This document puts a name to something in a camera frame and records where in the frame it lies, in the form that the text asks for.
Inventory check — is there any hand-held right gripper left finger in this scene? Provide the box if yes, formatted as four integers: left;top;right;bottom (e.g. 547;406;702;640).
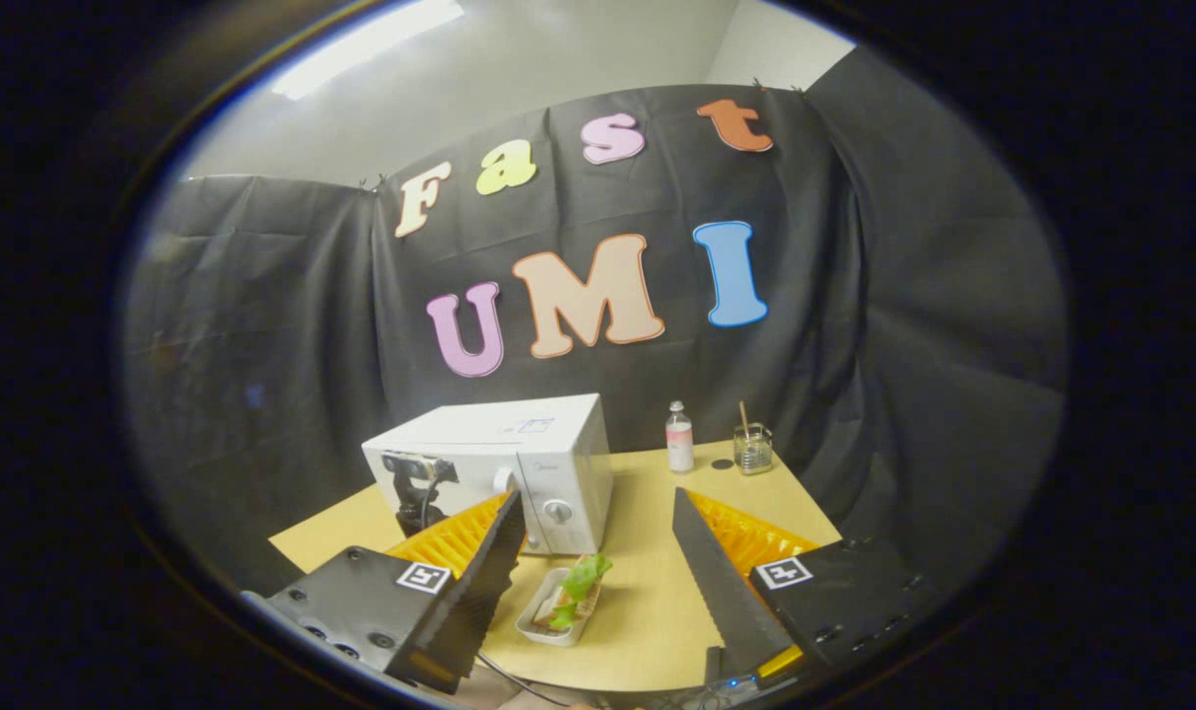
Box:
262;490;528;694

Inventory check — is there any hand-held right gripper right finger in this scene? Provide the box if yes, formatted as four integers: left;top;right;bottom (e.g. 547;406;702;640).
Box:
671;486;944;691

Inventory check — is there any white food tray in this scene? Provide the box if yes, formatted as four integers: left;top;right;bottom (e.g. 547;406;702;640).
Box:
516;565;603;648

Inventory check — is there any lettuce sandwich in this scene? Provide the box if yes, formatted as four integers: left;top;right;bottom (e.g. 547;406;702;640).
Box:
533;552;615;632

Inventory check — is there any white microwave oven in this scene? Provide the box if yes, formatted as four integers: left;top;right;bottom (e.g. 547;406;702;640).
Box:
361;392;615;556

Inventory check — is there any clear glass cup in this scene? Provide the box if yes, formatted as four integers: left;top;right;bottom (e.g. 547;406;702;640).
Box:
734;424;774;476

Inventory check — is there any small clear bottle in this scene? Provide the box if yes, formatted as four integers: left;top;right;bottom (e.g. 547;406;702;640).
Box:
665;400;695;474

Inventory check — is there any thin black cable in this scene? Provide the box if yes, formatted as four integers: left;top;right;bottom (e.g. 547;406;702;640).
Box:
474;651;569;707

